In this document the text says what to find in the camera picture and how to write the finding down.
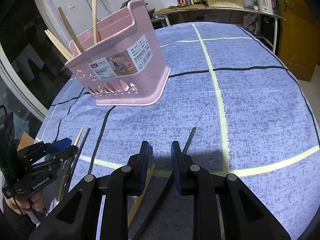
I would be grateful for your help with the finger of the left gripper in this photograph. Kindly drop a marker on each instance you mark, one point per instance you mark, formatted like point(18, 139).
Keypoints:
point(44, 154)

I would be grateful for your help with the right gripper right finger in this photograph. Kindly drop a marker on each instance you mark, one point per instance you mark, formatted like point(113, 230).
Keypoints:
point(181, 167)

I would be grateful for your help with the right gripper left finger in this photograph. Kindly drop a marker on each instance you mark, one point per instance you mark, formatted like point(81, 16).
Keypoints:
point(139, 167)

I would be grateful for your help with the light wooden chopstick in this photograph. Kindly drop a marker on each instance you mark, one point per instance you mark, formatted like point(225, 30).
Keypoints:
point(138, 200)
point(67, 169)

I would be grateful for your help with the black chopstick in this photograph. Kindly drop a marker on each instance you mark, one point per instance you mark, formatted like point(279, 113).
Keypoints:
point(163, 194)

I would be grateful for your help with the pink plastic utensil basket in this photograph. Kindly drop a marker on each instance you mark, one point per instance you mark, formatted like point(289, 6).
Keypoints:
point(126, 67)

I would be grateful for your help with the metal kitchen shelf unit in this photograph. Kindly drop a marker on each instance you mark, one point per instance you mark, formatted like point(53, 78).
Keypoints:
point(261, 24)

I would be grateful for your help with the person's left hand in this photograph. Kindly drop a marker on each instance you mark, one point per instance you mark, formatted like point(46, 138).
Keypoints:
point(20, 205)

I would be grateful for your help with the blue checked table cloth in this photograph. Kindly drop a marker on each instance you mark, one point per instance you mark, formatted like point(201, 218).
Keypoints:
point(250, 114)

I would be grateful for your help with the wooden chopstick in basket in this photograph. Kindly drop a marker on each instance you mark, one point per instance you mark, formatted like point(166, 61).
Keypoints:
point(70, 30)
point(61, 48)
point(94, 15)

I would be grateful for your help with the wooden cutting board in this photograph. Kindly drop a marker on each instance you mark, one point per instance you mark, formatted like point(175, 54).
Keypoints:
point(176, 8)

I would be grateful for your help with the yellow wooden door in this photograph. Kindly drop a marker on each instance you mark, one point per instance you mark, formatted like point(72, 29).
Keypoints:
point(299, 38)

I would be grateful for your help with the white electric kettle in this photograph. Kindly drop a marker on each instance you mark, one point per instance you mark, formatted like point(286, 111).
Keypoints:
point(268, 5)

